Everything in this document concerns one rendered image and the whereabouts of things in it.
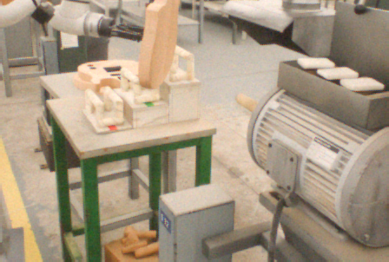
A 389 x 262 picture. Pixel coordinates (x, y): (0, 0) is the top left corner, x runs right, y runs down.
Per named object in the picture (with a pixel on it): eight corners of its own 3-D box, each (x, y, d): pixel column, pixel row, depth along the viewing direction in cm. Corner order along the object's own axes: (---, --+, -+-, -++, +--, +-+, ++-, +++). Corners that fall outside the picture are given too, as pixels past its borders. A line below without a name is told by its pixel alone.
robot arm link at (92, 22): (83, 37, 186) (98, 41, 185) (84, 14, 182) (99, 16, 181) (93, 33, 194) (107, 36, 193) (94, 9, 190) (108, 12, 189)
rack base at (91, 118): (134, 128, 203) (134, 126, 202) (97, 134, 196) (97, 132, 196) (113, 108, 225) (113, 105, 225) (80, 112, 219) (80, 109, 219)
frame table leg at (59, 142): (75, 265, 264) (63, 108, 232) (64, 268, 262) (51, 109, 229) (72, 259, 269) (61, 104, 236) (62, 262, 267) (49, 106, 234)
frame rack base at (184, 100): (201, 118, 215) (201, 81, 209) (168, 123, 209) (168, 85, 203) (174, 99, 238) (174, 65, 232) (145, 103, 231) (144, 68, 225)
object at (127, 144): (210, 275, 233) (216, 127, 206) (89, 314, 209) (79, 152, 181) (159, 209, 285) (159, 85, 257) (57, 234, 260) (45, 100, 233)
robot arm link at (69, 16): (81, 37, 184) (85, 2, 181) (42, 30, 186) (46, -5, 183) (92, 36, 194) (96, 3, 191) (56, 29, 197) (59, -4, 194)
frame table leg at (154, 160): (161, 241, 285) (161, 94, 253) (152, 244, 283) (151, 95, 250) (157, 236, 290) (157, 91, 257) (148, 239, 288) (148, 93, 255)
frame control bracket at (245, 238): (276, 241, 122) (278, 227, 120) (208, 261, 114) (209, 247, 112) (267, 232, 125) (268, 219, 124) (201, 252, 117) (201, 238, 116)
